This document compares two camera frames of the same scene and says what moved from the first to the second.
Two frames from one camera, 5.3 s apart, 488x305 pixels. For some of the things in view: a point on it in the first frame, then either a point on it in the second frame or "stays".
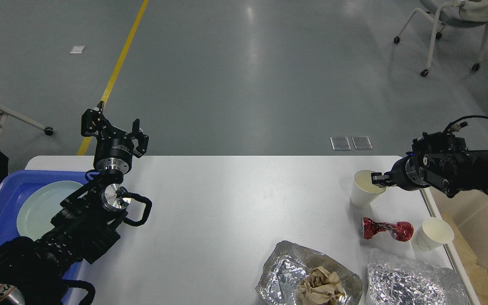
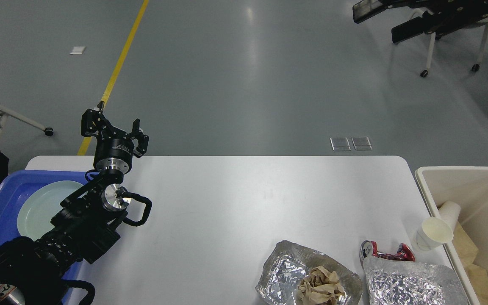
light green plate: (40, 204) stays
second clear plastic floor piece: (340, 143) stays
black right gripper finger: (381, 180) → (367, 8)
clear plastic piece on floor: (361, 142) stays
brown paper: (320, 287) stays
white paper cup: (433, 232) stays
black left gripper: (113, 148) stays
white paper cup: (364, 191) → (449, 211)
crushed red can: (403, 231) → (367, 248)
